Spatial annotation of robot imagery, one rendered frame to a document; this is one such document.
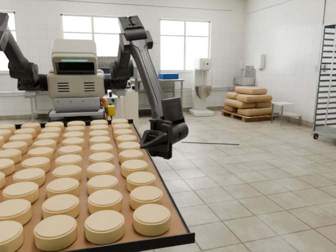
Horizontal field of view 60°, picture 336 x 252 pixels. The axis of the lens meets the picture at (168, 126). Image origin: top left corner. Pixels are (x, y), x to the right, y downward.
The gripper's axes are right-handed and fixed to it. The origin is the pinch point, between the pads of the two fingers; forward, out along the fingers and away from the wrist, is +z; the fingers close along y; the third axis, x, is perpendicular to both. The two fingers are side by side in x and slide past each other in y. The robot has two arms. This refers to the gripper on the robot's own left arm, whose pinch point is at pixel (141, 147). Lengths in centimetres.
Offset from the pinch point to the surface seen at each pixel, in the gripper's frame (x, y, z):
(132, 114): 205, 61, -264
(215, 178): 65, 109, -222
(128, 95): 210, 33, -261
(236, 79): 200, 44, -710
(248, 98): 128, 71, -568
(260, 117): 101, 113, -581
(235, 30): 221, -82, -744
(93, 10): 470, -119, -472
